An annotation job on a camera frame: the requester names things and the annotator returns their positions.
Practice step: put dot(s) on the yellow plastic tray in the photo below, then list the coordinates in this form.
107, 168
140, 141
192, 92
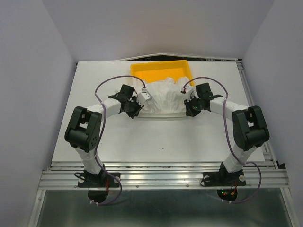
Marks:
162, 70

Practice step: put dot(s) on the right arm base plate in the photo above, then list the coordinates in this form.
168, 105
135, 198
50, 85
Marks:
224, 180

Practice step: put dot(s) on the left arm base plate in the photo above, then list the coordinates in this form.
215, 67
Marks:
102, 180

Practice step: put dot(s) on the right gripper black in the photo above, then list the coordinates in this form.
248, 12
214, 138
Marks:
190, 110

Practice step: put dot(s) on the aluminium frame rail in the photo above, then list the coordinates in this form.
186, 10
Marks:
154, 175

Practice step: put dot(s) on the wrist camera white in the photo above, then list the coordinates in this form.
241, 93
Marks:
143, 97
187, 89

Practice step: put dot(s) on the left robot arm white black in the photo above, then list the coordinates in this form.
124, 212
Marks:
87, 124

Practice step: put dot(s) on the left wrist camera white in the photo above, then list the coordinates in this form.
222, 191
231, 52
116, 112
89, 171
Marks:
143, 97

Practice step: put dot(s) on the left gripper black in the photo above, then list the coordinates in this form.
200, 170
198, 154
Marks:
138, 107

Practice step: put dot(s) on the white skirt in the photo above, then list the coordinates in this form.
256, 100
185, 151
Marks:
167, 99

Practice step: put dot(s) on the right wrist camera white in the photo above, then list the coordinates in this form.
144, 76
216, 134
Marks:
187, 89

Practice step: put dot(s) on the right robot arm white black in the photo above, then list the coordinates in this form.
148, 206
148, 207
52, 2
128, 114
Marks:
245, 128

